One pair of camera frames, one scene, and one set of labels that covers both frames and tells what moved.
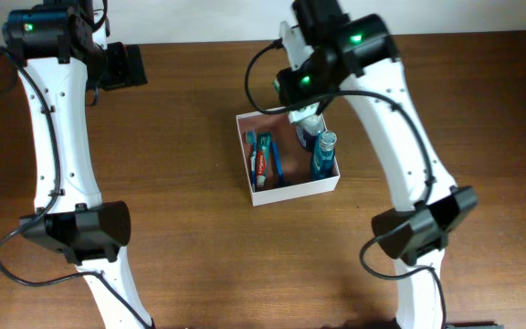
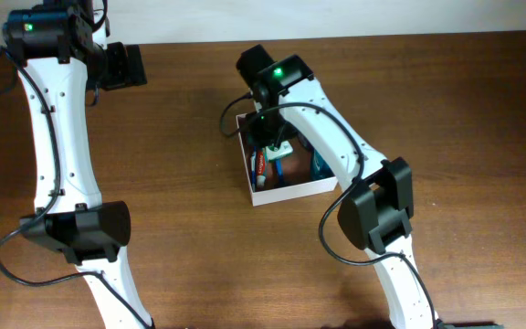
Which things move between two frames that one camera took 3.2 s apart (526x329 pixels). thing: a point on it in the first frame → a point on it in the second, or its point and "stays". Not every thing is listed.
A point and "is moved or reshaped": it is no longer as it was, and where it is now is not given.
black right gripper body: x=307 y=84 → x=270 y=125
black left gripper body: x=115 y=70 stays
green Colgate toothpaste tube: x=263 y=162 stays
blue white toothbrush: x=251 y=140 stays
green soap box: x=277 y=86 is moved or reshaped
